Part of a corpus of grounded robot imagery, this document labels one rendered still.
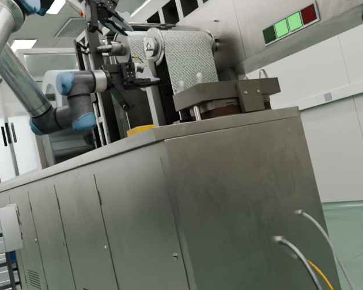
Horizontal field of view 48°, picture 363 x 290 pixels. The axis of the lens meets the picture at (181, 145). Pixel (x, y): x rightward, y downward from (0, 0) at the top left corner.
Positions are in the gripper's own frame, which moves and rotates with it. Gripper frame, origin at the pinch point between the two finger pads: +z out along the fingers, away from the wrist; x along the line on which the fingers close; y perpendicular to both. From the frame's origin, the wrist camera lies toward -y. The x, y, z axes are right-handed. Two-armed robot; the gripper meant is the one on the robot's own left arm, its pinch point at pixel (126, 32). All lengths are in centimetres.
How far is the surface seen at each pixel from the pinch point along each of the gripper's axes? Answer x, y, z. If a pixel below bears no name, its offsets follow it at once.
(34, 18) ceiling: 329, 170, -30
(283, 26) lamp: -35, 20, 41
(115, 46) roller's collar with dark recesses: 23.4, 7.3, 3.8
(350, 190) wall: 105, 91, 286
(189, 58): -4.7, 5.2, 25.3
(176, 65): -4.7, -1.4, 21.5
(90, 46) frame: 28.6, 3.3, -4.4
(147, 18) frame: 48, 50, 16
